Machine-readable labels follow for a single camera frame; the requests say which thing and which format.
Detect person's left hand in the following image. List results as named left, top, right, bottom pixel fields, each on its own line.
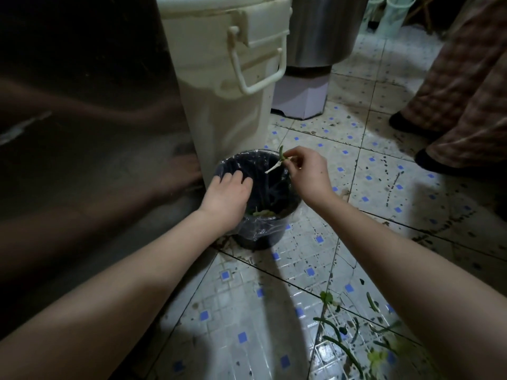
left=198, top=169, right=254, bottom=234

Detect person's right hand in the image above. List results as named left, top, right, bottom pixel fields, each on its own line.
left=283, top=146, right=337, bottom=212

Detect person's right forearm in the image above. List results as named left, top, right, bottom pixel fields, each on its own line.
left=316, top=195, right=507, bottom=380

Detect person's left forearm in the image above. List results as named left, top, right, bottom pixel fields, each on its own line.
left=0, top=209, right=227, bottom=380

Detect clear bin liner bag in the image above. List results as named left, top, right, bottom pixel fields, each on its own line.
left=213, top=148, right=304, bottom=240

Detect dark trash bin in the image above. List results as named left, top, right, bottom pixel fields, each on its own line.
left=213, top=149, right=304, bottom=251

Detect large white lidded bucket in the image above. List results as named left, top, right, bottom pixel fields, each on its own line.
left=155, top=0, right=296, bottom=186

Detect dark slipper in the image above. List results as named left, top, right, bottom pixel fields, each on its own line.
left=415, top=148, right=507, bottom=178
left=388, top=111, right=444, bottom=141

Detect large steel drum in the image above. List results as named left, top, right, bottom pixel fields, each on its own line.
left=286, top=0, right=371, bottom=78

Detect dark brown cabinet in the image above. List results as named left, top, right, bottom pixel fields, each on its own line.
left=0, top=0, right=206, bottom=380

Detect plaid trousers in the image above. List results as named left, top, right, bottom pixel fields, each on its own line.
left=400, top=0, right=507, bottom=169

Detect pale green plastic stool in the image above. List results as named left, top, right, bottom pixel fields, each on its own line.
left=375, top=0, right=419, bottom=39
left=362, top=0, right=388, bottom=33

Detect small wooden stand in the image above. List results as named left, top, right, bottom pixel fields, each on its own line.
left=403, top=0, right=438, bottom=35

